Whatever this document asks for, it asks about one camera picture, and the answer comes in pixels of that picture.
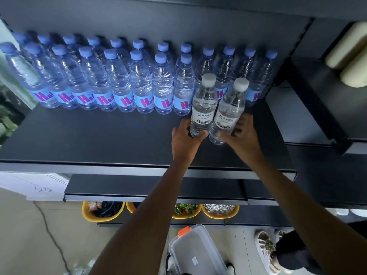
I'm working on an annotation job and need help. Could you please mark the person's left hand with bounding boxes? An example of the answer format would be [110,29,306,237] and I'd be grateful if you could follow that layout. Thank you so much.
[171,119,208,167]

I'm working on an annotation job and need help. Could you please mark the person's right hand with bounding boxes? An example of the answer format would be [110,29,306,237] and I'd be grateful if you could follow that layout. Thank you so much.
[218,114,263,165]

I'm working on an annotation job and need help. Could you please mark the white-capped water bottle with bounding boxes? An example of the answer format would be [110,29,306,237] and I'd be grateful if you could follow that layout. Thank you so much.
[190,73,218,138]
[209,77,250,145]

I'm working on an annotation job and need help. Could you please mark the person's left forearm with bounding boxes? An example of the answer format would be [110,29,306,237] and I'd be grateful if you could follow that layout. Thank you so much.
[89,159,193,275]

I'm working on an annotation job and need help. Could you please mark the person's right forearm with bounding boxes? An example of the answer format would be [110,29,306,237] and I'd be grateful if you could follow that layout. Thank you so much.
[248,153,367,275]

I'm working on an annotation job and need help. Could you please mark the pile of silver small items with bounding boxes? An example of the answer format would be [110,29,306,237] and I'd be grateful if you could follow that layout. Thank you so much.
[204,204,237,214]

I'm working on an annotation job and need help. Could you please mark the pile of green packets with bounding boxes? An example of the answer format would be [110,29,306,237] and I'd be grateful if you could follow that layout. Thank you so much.
[174,203,198,218]

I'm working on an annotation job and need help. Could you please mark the yellow plastic bin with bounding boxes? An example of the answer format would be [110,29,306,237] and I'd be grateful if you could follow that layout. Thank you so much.
[202,204,240,220]
[82,201,126,223]
[126,202,203,220]

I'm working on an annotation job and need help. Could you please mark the rows of blue-capped water bottles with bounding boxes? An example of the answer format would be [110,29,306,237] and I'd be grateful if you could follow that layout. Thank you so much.
[0,31,278,116]

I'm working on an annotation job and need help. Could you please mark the black metal shelf unit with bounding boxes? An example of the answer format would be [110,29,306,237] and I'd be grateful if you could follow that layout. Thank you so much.
[0,0,367,228]

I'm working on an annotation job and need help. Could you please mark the clear plastic storage box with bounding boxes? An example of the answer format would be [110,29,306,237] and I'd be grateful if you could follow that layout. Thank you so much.
[168,224,230,275]

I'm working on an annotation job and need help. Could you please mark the person's woven sandal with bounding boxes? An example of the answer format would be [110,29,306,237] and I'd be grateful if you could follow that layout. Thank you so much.
[254,230,282,275]

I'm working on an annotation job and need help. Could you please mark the person's black trousers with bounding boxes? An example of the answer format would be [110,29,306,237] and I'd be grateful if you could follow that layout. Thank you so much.
[275,220,367,275]

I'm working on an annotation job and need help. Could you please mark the white cabinet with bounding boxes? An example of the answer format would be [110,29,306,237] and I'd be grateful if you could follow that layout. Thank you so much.
[0,172,71,201]

